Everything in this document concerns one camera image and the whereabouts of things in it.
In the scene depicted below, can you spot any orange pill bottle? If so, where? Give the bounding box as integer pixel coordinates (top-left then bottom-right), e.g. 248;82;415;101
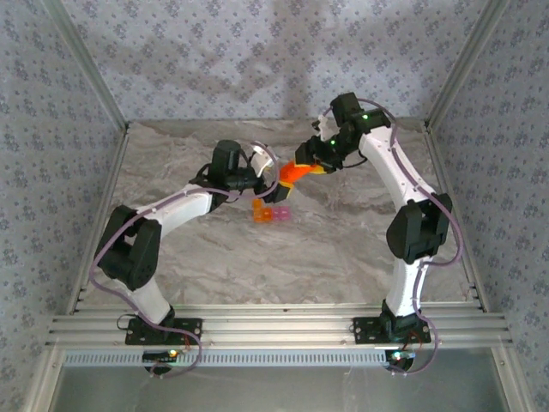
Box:
278;160;321;188

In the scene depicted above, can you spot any orange and pink pill organizer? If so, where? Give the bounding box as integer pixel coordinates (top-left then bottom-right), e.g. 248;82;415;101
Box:
250;197;293;224

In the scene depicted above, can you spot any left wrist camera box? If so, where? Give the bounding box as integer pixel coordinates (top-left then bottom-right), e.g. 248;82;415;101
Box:
250;144;279;175

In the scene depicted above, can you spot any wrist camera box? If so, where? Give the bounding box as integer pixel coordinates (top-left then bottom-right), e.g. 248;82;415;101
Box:
250;144;279;175
316;114;335;141

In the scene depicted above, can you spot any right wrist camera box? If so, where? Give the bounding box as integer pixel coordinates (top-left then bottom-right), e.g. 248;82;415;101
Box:
316;114;335;141

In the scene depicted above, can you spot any aluminium table side rail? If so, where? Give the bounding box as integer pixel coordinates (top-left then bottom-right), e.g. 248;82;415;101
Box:
63;124;130;317
422;122;490;312

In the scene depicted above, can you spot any aluminium mounting rail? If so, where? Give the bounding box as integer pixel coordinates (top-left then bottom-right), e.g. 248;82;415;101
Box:
45;303;515;349

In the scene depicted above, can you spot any aluminium frame post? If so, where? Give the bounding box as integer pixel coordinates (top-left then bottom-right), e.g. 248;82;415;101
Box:
422;0;511;130
42;0;130;132

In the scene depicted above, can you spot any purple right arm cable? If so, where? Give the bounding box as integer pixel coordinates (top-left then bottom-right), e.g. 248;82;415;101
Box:
321;98;465;377

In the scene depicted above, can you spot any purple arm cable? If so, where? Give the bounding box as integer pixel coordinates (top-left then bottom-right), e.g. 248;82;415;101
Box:
321;98;465;377
87;141;281;381

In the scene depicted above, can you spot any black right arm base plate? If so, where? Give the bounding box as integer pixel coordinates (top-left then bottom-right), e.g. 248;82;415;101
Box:
352;316;431;345

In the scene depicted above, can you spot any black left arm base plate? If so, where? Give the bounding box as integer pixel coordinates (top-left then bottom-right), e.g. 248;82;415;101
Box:
124;316;203;347

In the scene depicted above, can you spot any grey slotted cable duct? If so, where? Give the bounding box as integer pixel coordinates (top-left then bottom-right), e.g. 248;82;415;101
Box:
62;349;389;368

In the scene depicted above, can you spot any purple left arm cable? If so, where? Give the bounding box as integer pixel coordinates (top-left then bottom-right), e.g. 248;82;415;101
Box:
87;141;281;381

